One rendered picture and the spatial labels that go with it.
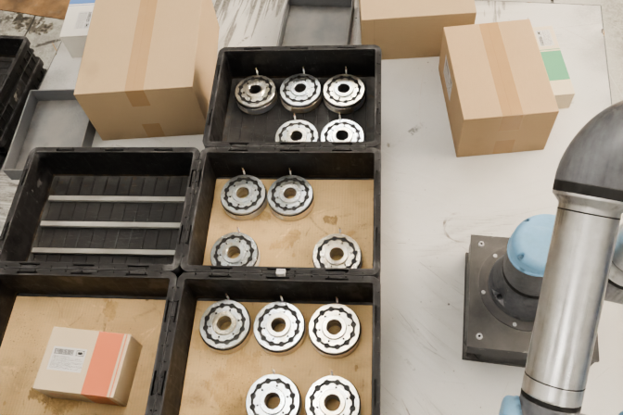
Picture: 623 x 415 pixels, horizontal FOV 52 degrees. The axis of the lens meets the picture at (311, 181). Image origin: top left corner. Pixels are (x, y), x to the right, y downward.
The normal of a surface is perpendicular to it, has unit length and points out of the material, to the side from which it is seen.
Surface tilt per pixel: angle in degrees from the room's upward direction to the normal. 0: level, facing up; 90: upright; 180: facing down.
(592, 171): 38
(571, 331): 33
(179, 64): 0
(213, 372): 0
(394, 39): 90
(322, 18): 0
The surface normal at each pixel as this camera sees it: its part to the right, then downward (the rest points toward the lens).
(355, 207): -0.08, -0.52
